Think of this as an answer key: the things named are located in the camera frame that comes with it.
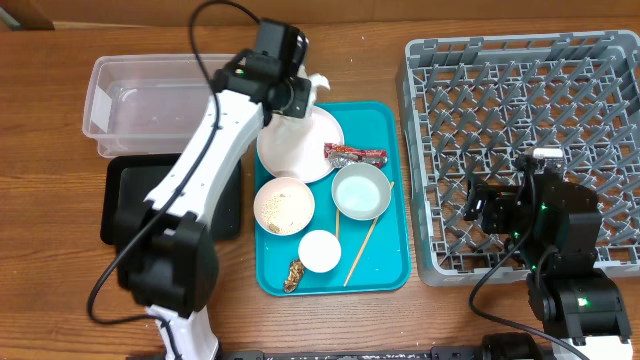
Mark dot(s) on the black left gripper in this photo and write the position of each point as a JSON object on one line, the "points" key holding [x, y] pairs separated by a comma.
{"points": [[298, 104]]}

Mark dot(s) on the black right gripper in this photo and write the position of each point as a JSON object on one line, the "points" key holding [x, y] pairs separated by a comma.
{"points": [[496, 199]]}

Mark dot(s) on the white tissue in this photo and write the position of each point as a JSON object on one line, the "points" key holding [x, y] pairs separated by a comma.
{"points": [[300, 130]]}

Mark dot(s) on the red snack wrapper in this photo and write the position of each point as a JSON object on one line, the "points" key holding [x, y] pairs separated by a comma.
{"points": [[340, 156]]}

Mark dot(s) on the grey-green bowl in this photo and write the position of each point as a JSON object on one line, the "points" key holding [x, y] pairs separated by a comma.
{"points": [[361, 191]]}

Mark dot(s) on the white plastic cup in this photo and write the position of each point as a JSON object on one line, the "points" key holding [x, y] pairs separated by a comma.
{"points": [[319, 251]]}

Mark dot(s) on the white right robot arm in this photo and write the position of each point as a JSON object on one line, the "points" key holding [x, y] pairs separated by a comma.
{"points": [[553, 226]]}

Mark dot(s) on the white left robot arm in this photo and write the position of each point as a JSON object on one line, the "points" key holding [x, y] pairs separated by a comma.
{"points": [[164, 249]]}

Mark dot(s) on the grey dishwasher rack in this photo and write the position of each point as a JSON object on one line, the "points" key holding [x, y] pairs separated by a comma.
{"points": [[471, 105]]}

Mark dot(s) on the large white plate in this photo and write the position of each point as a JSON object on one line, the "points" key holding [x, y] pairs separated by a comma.
{"points": [[305, 150]]}

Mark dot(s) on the pink bowl with rice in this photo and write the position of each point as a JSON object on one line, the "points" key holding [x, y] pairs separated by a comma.
{"points": [[284, 206]]}

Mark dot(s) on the teal serving tray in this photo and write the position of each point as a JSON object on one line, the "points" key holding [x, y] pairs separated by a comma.
{"points": [[385, 264]]}

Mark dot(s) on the clear plastic bin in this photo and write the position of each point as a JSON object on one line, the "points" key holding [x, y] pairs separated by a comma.
{"points": [[144, 104]]}

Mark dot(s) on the brown food scrap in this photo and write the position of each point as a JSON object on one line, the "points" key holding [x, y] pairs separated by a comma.
{"points": [[296, 272]]}

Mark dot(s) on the black tray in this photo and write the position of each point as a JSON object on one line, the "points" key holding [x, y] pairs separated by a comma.
{"points": [[130, 178]]}

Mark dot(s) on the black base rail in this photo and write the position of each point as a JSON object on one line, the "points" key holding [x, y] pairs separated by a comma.
{"points": [[434, 353]]}

